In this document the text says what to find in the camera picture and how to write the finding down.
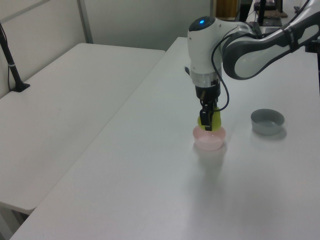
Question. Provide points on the black camera stand pole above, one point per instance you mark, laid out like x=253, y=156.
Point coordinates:
x=11, y=67

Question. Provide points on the green pear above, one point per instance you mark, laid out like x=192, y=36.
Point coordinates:
x=216, y=121

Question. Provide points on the white side table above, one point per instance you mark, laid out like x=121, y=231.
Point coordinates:
x=62, y=112

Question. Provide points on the grey plastic bowl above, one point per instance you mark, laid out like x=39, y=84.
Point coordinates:
x=267, y=123

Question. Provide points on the wooden cabinet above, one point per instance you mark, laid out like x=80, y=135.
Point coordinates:
x=226, y=7

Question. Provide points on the pink plastic bowl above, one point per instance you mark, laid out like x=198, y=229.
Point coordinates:
x=209, y=141

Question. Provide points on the black equipment on desk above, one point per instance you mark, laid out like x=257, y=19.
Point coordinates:
x=268, y=12

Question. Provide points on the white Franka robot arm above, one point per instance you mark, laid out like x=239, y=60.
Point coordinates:
x=202, y=55

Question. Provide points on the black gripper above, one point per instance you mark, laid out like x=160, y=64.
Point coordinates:
x=209, y=93

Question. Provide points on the grey partition post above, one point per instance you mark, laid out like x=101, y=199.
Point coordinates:
x=85, y=20

